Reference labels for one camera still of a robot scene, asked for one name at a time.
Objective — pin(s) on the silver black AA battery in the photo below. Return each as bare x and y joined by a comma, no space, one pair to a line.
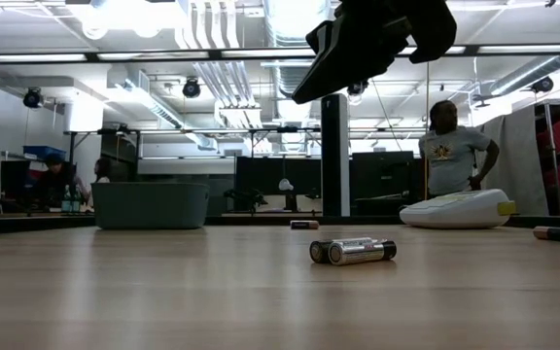
319,252
358,253

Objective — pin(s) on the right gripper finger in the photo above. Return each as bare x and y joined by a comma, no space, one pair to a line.
353,58
321,39

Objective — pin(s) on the slim AAA battery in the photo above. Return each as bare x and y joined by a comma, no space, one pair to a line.
304,225

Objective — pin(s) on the black aluminium table frame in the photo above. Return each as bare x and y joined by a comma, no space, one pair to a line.
260,220

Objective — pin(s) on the black ceiling spotlight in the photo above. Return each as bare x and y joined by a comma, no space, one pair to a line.
542,85
33,98
358,89
191,88

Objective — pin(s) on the dark teal plastic bin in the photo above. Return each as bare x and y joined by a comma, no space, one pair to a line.
149,206

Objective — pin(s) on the small white hanging object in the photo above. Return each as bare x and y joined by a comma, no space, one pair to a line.
286,185

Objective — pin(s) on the blue lidded storage box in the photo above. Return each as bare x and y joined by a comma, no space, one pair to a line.
44,151

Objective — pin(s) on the silver ventilation duct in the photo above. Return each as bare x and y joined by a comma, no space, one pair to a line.
528,75
285,78

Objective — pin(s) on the grey hanging cloth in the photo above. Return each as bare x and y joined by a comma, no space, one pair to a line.
518,160

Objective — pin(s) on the green bottle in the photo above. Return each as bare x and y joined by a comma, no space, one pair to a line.
65,203
76,201

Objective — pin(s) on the black monitor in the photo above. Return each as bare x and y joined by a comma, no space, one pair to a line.
382,175

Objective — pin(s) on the person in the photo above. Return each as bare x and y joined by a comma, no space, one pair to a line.
450,160
59,180
102,170

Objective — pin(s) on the white label maker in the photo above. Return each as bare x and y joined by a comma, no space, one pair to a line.
455,211

